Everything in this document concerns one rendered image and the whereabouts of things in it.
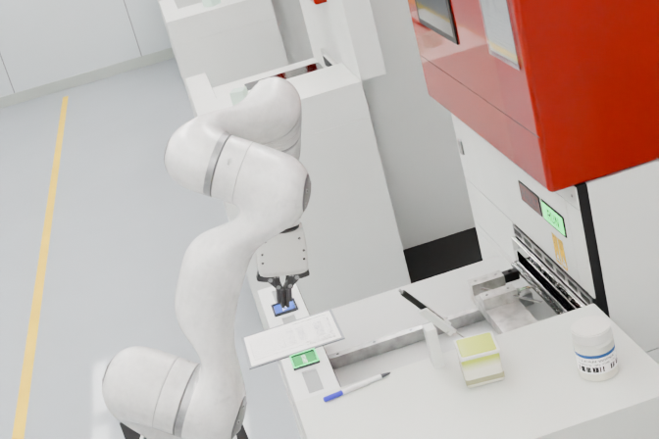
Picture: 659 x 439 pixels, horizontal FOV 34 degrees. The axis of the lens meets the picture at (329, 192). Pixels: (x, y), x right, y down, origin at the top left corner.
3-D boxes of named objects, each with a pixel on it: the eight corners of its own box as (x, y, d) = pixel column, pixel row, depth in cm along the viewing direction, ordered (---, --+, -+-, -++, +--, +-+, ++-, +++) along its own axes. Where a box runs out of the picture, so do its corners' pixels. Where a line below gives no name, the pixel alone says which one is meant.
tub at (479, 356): (498, 360, 201) (491, 329, 199) (506, 380, 194) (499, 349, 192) (459, 369, 201) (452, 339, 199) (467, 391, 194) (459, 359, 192)
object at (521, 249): (524, 268, 258) (517, 234, 254) (603, 351, 217) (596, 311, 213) (517, 271, 257) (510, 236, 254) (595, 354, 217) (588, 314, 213)
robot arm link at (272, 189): (152, 403, 180) (242, 434, 178) (128, 435, 168) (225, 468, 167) (228, 124, 167) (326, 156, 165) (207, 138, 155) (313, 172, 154)
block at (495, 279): (501, 279, 248) (498, 268, 247) (506, 285, 245) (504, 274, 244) (469, 290, 248) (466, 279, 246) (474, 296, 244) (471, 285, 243)
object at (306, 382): (308, 327, 263) (293, 278, 258) (358, 447, 212) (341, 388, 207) (272, 339, 262) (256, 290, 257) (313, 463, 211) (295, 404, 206)
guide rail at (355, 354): (531, 300, 249) (529, 288, 247) (533, 304, 247) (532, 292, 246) (327, 366, 243) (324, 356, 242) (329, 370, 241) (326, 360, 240)
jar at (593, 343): (608, 356, 194) (600, 311, 190) (626, 374, 187) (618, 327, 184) (572, 367, 193) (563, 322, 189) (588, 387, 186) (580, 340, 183)
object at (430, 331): (457, 352, 208) (443, 292, 203) (464, 361, 204) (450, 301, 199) (428, 362, 207) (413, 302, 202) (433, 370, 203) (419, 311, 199)
